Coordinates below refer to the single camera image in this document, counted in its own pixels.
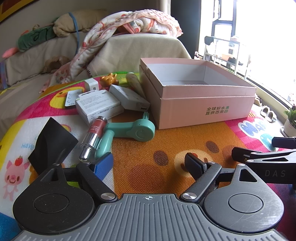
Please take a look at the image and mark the potted plant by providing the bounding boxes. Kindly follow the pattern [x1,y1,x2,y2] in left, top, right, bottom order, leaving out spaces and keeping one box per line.
[281,104,296,137]

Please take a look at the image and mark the beige covered sofa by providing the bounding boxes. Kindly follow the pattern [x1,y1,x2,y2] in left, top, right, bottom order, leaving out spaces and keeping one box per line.
[1,32,190,136]

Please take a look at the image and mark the pink cardboard box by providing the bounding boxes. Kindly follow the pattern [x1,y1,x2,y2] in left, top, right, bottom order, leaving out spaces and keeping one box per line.
[139,58,256,130]

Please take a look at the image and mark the black card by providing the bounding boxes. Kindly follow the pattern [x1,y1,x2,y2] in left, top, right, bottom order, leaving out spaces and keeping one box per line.
[28,118,78,175]

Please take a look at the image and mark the pink floral blanket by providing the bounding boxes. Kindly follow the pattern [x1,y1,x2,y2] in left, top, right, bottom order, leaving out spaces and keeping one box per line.
[40,9,183,93]

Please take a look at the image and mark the large white box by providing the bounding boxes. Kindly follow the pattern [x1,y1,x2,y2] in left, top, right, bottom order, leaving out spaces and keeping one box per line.
[75,90,124,126]

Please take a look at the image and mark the white slippers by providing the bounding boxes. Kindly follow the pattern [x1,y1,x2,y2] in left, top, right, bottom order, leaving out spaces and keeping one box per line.
[260,105,278,123]

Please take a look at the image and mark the orange toy figure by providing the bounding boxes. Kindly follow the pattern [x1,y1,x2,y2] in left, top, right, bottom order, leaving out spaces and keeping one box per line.
[100,73,119,88]

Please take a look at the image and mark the white power bank box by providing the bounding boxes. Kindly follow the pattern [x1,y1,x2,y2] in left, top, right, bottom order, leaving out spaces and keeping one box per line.
[109,84,151,111]

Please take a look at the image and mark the mint green handheld device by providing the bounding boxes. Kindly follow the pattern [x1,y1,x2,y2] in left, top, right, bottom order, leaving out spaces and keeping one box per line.
[95,112,156,159]

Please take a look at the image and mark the red silver cylinder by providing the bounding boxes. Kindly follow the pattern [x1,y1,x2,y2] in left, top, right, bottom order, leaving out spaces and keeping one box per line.
[79,116,107,163]

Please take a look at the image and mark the cream lotion tube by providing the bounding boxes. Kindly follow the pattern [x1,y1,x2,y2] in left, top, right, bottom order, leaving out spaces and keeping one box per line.
[125,72,146,99]

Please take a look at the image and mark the green plush toy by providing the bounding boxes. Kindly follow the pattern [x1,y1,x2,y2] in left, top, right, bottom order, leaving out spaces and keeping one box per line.
[2,24,57,59]

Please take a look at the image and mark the beige pillow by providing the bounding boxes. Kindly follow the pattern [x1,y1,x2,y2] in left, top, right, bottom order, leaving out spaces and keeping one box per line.
[53,9,108,37]

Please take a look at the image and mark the white card packet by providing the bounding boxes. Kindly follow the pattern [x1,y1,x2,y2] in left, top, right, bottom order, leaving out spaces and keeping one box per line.
[65,89,82,108]

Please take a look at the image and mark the small white charger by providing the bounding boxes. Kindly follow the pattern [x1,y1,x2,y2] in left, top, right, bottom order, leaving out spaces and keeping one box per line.
[84,78,99,92]

